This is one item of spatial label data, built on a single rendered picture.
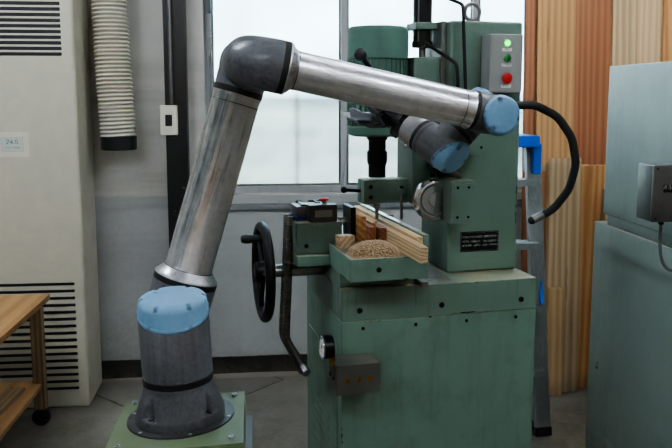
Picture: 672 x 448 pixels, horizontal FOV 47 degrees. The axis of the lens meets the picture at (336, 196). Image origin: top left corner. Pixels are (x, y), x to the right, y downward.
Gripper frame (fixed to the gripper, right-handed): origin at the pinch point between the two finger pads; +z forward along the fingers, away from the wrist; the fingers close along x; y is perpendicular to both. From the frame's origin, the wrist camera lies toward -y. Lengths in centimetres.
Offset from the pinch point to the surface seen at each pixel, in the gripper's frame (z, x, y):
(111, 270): 115, 108, -105
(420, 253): -42.2, 21.7, -7.7
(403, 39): 5.2, -20.1, -2.0
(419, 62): 0.1, -19.3, -8.0
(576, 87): 29, -99, -142
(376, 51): 6.3, -11.8, 1.3
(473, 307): -48, 19, -42
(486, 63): -13.5, -31.2, -12.1
